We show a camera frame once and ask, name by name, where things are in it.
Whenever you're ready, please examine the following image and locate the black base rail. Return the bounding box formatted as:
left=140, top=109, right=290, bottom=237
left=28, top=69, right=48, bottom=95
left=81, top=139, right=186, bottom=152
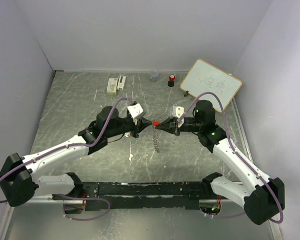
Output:
left=52, top=181, right=232, bottom=212

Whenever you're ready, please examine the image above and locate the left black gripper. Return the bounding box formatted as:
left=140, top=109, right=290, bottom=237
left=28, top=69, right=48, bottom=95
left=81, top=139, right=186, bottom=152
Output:
left=106, top=116, right=152, bottom=139

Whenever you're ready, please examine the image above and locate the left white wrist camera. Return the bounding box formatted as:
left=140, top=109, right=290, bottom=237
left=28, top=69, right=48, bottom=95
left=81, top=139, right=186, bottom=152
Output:
left=127, top=103, right=145, bottom=124

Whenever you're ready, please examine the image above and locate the white staple box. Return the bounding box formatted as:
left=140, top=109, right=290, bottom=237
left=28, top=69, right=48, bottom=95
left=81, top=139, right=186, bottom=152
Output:
left=107, top=78, right=118, bottom=96

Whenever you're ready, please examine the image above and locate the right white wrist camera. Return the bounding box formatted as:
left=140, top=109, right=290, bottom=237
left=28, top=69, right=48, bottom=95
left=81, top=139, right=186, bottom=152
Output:
left=169, top=105, right=184, bottom=123

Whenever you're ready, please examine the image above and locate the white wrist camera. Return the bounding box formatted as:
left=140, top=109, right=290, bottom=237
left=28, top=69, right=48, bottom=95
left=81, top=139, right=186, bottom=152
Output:
left=127, top=103, right=145, bottom=124
left=169, top=105, right=184, bottom=123

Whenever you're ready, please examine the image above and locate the red black stamp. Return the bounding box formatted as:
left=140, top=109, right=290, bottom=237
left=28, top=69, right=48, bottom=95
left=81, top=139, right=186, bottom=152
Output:
left=168, top=74, right=175, bottom=87

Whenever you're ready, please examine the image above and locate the purple cable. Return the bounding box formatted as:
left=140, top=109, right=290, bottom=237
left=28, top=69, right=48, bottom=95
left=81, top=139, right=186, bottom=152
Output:
left=0, top=97, right=138, bottom=221
left=178, top=91, right=284, bottom=223

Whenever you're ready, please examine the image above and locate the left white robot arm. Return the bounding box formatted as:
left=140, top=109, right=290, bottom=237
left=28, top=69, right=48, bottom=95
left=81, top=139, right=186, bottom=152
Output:
left=0, top=103, right=152, bottom=207

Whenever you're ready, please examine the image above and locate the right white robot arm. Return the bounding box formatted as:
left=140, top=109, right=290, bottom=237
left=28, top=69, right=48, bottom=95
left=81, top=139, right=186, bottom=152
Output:
left=155, top=100, right=285, bottom=225

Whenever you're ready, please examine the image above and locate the small whiteboard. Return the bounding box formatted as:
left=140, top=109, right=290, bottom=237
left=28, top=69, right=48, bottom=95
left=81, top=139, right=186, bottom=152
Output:
left=180, top=59, right=242, bottom=109

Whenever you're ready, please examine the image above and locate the metal disc with keyrings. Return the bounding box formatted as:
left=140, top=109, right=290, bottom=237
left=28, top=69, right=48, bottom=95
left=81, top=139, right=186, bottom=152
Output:
left=152, top=125, right=160, bottom=153

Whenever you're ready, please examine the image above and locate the key with black tag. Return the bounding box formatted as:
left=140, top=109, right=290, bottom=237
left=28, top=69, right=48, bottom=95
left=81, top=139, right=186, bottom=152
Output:
left=125, top=132, right=132, bottom=138

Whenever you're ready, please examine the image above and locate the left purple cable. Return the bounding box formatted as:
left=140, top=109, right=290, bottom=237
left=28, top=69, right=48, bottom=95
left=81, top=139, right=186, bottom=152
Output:
left=0, top=97, right=138, bottom=221

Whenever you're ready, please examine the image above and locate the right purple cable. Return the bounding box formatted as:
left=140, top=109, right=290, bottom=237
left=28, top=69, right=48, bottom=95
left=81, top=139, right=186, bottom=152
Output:
left=178, top=91, right=284, bottom=223

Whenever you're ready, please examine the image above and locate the key with red tag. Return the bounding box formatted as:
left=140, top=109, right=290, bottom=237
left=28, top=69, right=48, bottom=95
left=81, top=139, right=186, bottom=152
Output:
left=152, top=121, right=160, bottom=126

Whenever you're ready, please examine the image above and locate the small clear cup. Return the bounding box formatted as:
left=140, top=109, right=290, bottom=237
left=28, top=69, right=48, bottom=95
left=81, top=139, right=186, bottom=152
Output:
left=149, top=69, right=159, bottom=82

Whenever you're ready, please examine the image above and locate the white stapler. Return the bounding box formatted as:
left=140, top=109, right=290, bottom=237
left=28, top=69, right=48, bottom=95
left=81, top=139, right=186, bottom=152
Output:
left=117, top=75, right=126, bottom=91

